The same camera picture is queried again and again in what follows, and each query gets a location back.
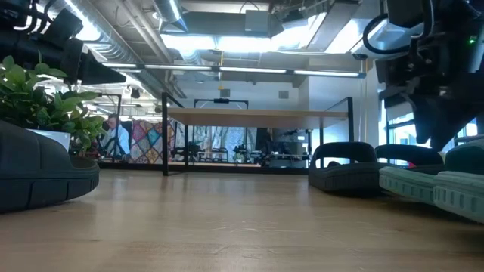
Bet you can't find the long linear ceiling light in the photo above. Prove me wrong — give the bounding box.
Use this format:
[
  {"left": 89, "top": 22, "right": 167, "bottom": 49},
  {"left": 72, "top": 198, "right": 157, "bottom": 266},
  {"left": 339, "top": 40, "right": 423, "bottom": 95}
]
[{"left": 101, "top": 62, "right": 367, "bottom": 79}]

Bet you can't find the green plant in white pot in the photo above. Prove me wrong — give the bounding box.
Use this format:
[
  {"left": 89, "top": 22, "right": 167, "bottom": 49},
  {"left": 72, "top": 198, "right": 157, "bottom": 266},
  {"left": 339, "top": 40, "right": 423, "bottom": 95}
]
[{"left": 0, "top": 55, "right": 109, "bottom": 156}]

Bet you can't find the silver ventilation duct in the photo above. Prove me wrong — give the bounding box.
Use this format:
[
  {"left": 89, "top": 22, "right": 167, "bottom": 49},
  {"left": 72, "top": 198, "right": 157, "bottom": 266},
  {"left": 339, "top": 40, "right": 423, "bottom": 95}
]
[{"left": 48, "top": 0, "right": 187, "bottom": 100}]

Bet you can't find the colourful patchwork quilt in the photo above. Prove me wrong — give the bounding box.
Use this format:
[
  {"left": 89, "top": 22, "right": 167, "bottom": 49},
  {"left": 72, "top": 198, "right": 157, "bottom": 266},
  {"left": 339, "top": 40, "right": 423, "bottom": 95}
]
[{"left": 130, "top": 119, "right": 178, "bottom": 165}]

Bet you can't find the black metal rig frame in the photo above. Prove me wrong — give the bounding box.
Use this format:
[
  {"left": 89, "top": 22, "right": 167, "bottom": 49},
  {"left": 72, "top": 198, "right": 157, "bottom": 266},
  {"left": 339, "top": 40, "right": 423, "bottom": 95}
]
[{"left": 97, "top": 161, "right": 310, "bottom": 175}]

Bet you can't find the black rubber slide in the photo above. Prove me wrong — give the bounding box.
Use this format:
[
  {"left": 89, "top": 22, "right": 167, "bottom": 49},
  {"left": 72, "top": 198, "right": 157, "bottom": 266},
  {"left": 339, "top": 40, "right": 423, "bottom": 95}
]
[
  {"left": 0, "top": 120, "right": 101, "bottom": 213},
  {"left": 308, "top": 141, "right": 389, "bottom": 196},
  {"left": 374, "top": 144, "right": 446, "bottom": 175}
]

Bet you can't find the wooden shelf with black frame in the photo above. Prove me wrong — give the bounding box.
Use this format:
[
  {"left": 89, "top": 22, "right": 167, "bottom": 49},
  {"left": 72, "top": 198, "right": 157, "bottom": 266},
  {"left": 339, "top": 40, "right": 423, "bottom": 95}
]
[{"left": 161, "top": 92, "right": 355, "bottom": 177}]

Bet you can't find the green rubber slide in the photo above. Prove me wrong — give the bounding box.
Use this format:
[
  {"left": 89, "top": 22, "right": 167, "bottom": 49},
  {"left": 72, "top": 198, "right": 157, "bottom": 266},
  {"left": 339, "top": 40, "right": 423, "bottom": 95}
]
[
  {"left": 433, "top": 138, "right": 484, "bottom": 224},
  {"left": 379, "top": 164, "right": 447, "bottom": 207}
]

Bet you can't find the person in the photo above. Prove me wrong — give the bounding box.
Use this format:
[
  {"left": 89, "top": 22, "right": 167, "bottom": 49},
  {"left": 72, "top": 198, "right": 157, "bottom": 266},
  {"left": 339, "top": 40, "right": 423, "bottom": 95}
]
[{"left": 101, "top": 113, "right": 132, "bottom": 159}]

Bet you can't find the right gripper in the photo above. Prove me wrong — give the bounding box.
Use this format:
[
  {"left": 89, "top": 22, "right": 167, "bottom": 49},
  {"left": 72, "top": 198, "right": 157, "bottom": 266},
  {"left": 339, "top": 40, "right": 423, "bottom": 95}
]
[{"left": 377, "top": 32, "right": 484, "bottom": 152}]

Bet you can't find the black gantry frame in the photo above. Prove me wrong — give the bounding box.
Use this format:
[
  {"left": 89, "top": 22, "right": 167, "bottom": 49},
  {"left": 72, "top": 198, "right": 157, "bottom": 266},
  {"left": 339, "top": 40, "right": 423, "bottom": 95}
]
[{"left": 194, "top": 97, "right": 250, "bottom": 164}]

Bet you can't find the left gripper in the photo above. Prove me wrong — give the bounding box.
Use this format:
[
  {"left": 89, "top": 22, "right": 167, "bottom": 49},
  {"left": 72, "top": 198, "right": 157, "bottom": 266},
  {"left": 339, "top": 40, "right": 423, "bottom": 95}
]
[{"left": 60, "top": 37, "right": 128, "bottom": 86}]

